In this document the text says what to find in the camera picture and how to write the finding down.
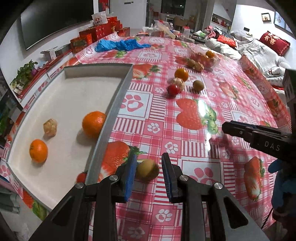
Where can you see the wooden desk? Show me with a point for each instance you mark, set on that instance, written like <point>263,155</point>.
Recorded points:
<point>166,17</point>

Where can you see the wall poster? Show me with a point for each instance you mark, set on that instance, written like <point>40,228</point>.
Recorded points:
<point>220,20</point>

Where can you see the white television cabinet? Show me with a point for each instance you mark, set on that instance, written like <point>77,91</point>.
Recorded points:
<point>52,69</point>

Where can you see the black flat television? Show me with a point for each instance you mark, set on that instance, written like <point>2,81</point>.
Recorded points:
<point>53,20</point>

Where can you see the light grey sofa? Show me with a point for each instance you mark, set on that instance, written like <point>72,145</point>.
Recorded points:
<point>224,49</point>

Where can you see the small open white carton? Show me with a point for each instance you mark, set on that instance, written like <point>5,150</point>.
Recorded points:
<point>49,53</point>

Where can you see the black round tray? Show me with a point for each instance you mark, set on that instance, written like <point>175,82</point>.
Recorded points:
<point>200,38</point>

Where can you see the small framed wall picture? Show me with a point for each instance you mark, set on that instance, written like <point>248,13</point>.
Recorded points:
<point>266,17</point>

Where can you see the stack of red gift boxes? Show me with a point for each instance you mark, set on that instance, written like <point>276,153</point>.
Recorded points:
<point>99,34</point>

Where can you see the green potted plant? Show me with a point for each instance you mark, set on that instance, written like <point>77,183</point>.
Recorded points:
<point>26,70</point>

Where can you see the grey striped blanket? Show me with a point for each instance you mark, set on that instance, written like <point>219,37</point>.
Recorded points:
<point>259,51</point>

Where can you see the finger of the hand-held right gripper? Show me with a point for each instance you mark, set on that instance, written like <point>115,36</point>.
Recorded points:
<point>261,127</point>
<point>235,131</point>

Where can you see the pile of mixed clothes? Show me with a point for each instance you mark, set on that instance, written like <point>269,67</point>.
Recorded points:
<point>211,31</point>

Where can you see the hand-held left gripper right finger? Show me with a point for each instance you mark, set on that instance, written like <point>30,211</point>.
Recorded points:
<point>167,178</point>

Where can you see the red embroidered pillow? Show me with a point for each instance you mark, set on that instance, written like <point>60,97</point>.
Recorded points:
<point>274,42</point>

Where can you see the large framed wall picture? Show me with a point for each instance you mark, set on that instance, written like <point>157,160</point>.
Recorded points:
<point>279,18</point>

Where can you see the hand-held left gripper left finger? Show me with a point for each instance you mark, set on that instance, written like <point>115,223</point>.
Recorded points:
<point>130,178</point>

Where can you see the person's right hand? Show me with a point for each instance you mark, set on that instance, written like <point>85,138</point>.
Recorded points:
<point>285,185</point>

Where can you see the red folded cloth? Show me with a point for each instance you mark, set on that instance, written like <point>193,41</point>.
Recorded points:
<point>226,41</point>

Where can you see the clear plastic bag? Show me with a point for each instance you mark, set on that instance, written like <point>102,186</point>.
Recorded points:
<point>164,27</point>

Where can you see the crumpled blue plastic gloves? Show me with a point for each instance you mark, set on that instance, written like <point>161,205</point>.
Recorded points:
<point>115,45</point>

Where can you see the grey cardboard box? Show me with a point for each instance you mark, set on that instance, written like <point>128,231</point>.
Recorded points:
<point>62,50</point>

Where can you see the grey tray with white inside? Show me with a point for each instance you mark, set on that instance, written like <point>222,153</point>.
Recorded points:
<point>69,97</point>

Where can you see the white printed paper bag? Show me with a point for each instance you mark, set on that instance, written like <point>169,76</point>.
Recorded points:
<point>100,18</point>

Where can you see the heap of small red tomatoes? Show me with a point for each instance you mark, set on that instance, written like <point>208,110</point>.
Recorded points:
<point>205,61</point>

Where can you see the white quilt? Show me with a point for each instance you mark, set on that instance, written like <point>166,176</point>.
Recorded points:
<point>277,70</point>

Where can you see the clear glass bowl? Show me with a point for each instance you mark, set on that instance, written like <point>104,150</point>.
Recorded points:
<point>194,51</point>

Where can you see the red cherry tomato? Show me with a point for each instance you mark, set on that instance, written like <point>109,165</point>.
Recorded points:
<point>173,90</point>
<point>81,178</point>

